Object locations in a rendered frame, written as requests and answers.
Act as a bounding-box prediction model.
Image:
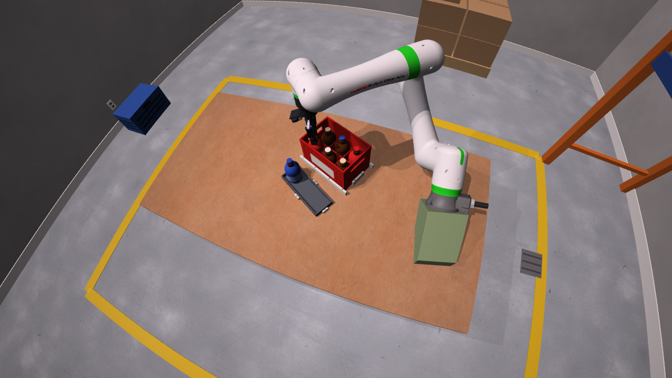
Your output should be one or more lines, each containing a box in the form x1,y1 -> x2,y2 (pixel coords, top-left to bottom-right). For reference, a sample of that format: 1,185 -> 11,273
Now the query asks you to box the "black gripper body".
299,109 -> 317,124

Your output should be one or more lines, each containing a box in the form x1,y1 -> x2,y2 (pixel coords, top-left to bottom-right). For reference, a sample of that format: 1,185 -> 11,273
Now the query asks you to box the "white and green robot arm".
286,40 -> 489,214

